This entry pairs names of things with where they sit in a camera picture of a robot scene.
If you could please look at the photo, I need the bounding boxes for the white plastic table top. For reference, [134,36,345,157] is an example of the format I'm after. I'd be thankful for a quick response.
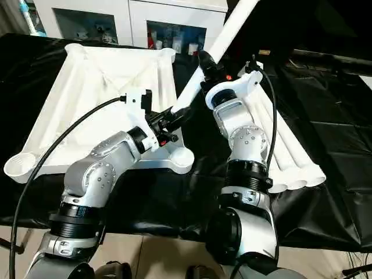
[4,42,195,184]

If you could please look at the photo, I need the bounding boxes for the white glass door cabinet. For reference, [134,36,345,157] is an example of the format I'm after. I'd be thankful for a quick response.
[31,0,229,55]

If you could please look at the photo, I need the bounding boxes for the black work mat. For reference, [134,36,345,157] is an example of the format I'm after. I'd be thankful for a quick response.
[0,33,372,253]

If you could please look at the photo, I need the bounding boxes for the dark left robot foot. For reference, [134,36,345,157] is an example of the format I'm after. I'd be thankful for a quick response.
[95,260,132,279]

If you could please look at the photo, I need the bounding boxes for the grey curtain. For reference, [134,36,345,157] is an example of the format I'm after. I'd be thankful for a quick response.
[0,0,26,37]

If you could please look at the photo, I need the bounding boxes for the black metal table leg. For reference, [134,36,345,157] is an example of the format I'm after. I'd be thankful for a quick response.
[0,237,23,254]

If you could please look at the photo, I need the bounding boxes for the black right camera cable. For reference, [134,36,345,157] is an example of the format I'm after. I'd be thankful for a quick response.
[226,55,281,279]

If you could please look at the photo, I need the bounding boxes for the black camera cable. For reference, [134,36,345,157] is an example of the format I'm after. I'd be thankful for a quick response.
[226,55,281,279]
[8,95,126,279]

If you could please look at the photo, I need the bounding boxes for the black left camera cable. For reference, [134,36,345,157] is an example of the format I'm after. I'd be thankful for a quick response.
[8,95,126,279]

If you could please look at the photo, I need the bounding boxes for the coiled black cables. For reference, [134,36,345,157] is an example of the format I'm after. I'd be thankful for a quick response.
[342,262,372,277]

